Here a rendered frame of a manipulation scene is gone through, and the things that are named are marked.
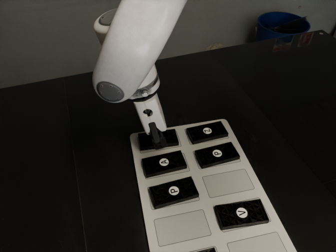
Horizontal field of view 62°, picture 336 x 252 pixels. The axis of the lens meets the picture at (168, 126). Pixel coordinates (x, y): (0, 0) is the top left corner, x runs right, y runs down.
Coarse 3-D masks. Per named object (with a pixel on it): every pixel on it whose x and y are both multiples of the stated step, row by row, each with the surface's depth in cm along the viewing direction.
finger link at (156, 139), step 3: (150, 123) 61; (153, 123) 61; (150, 126) 61; (153, 126) 61; (153, 129) 61; (156, 129) 62; (153, 132) 61; (156, 132) 61; (153, 135) 61; (156, 135) 61; (153, 138) 61; (156, 138) 61; (156, 141) 61; (159, 141) 62
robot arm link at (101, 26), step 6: (108, 12) 49; (114, 12) 49; (102, 18) 48; (108, 18) 47; (96, 24) 47; (102, 24) 47; (108, 24) 46; (96, 30) 47; (102, 30) 46; (102, 36) 47; (102, 42) 48; (150, 72) 54; (156, 72) 56; (150, 78) 54; (144, 84) 54
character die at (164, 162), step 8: (168, 152) 68; (176, 152) 68; (144, 160) 66; (152, 160) 67; (160, 160) 66; (168, 160) 66; (176, 160) 67; (184, 160) 66; (144, 168) 65; (152, 168) 66; (160, 168) 66; (168, 168) 65; (176, 168) 65; (184, 168) 66
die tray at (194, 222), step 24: (216, 120) 78; (192, 144) 71; (216, 144) 71; (192, 168) 66; (216, 168) 66; (240, 168) 66; (144, 192) 62; (216, 192) 62; (240, 192) 62; (264, 192) 62; (144, 216) 58; (168, 216) 58; (192, 216) 58; (216, 216) 58; (168, 240) 54; (192, 240) 54; (216, 240) 54; (240, 240) 54; (264, 240) 54; (288, 240) 54
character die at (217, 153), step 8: (224, 144) 70; (232, 144) 70; (200, 152) 69; (208, 152) 68; (216, 152) 68; (224, 152) 69; (232, 152) 69; (200, 160) 66; (208, 160) 66; (216, 160) 67; (224, 160) 67; (232, 160) 68
